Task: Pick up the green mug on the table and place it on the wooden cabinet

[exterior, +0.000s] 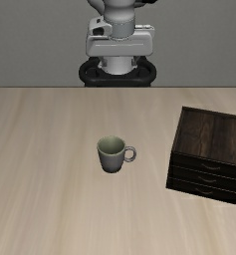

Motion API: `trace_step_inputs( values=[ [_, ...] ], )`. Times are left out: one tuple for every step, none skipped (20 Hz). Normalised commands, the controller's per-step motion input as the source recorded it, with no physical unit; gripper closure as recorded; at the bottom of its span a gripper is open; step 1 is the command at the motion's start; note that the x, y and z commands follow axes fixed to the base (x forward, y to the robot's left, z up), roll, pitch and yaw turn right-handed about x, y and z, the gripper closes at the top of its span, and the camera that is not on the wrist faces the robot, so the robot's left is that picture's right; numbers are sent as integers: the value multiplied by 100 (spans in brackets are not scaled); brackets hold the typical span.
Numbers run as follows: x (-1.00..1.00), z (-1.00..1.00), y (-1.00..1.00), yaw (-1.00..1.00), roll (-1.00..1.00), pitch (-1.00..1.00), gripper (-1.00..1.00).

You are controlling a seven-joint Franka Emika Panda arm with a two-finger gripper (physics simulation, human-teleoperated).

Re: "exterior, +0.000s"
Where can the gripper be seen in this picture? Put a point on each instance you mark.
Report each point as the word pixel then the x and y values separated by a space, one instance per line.
pixel 119 46

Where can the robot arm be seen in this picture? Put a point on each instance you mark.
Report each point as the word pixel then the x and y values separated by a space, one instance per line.
pixel 119 13

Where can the dark wooden cabinet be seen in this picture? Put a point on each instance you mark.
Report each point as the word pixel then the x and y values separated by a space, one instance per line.
pixel 209 139

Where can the green mug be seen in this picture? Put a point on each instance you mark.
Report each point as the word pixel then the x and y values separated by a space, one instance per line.
pixel 111 160

